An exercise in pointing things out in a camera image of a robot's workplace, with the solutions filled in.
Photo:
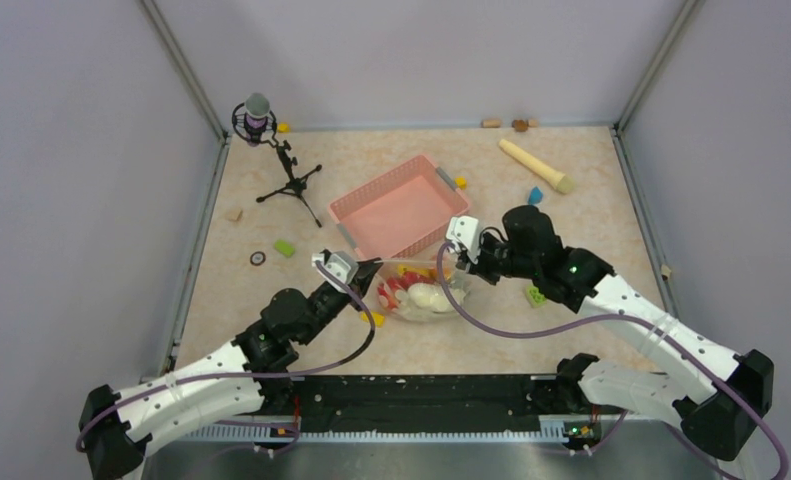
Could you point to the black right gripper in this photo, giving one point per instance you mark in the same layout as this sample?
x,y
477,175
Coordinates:
x,y
479,267

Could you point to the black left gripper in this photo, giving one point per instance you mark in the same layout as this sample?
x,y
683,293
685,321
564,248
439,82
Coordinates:
x,y
363,276

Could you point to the red chili pepper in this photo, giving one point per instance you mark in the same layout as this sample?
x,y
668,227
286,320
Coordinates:
x,y
393,290

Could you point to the clear dotted zip top bag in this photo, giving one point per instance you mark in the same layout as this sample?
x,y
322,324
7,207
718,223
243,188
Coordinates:
x,y
456,281

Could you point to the white radish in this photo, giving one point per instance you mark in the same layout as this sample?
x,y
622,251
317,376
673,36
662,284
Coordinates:
x,y
429,297

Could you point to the pink plastic basket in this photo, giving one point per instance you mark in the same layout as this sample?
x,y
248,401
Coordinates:
x,y
401,212

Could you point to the yellow mango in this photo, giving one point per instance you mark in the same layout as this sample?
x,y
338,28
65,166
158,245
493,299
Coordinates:
x,y
404,269

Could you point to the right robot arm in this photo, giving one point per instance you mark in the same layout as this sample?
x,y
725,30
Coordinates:
x,y
716,397

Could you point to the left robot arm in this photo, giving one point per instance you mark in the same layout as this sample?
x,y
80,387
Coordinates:
x,y
120,428

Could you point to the yellow toy block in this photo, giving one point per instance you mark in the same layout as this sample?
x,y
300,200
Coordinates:
x,y
375,318

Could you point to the green toy brick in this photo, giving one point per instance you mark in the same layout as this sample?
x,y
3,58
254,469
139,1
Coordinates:
x,y
534,297

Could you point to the blue toy block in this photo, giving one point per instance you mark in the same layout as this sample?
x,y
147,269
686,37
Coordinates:
x,y
535,196

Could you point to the green rectangular block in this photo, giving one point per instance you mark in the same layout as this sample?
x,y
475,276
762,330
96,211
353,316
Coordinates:
x,y
285,248

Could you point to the beige wooden rolling pin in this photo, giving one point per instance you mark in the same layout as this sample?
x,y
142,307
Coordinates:
x,y
558,180

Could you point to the small round token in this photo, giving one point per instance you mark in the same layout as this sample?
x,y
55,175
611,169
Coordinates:
x,y
257,258

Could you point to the light wooden block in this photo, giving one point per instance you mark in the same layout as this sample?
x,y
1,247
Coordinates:
x,y
234,214

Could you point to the microphone on black tripod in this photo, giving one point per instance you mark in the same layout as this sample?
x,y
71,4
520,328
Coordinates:
x,y
254,122

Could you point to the brown piece at back wall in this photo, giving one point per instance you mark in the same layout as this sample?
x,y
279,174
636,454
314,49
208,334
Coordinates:
x,y
523,125

